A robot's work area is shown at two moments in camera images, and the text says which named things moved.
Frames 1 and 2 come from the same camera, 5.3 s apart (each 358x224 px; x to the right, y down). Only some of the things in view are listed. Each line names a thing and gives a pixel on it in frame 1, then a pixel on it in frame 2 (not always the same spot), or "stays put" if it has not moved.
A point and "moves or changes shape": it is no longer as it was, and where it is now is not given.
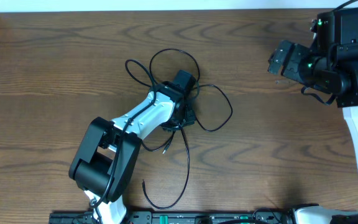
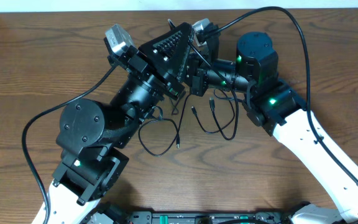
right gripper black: (290, 68) to (196, 77)
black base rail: (181, 216) stays put
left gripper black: (190, 121) to (145, 61)
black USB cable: (166, 146) moves or changes shape
